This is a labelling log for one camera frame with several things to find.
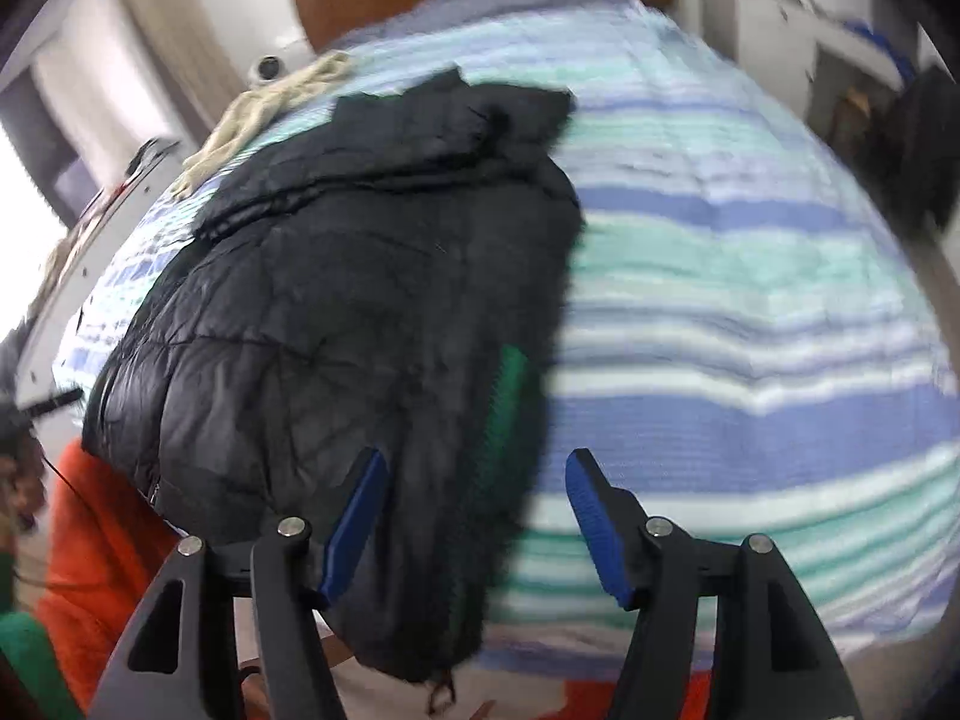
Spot black green-lined down jacket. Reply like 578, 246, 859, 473
82, 68, 583, 684

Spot orange sleeve of operator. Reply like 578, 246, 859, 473
37, 440, 179, 710

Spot striped blue green bedspread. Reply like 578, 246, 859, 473
57, 0, 958, 674

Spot white long dresser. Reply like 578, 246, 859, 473
2, 137, 184, 405

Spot black bag on floor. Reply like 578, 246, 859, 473
857, 65, 958, 234

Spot cream fleece garment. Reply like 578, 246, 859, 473
171, 50, 352, 199

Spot beige curtain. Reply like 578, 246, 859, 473
125, 0, 245, 133

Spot white bedside cabinet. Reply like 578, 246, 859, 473
700, 0, 916, 138

